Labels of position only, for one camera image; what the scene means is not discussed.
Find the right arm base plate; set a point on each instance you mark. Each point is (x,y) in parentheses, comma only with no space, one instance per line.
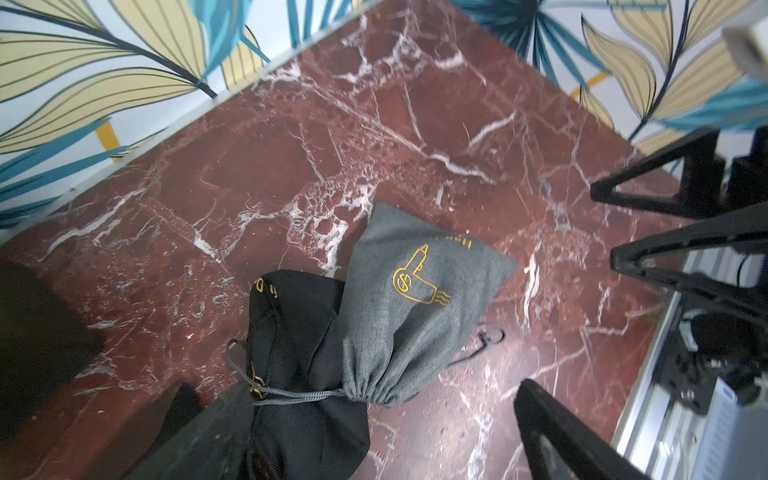
(705,347)

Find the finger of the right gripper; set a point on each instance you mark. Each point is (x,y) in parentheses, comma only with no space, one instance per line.
(744,229)
(682,179)

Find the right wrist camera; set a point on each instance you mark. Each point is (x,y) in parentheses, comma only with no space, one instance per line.
(746,41)

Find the black hair dryer pouch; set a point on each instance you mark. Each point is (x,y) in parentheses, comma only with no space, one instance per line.
(44,345)

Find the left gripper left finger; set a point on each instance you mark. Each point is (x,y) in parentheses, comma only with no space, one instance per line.
(213,445)

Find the plain black drawstring pouch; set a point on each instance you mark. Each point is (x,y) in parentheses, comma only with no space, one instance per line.
(322,440)

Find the grey hair dryer pouch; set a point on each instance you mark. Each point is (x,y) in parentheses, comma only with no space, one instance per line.
(412,295)

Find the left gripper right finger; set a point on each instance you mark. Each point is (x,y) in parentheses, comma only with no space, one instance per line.
(558,445)

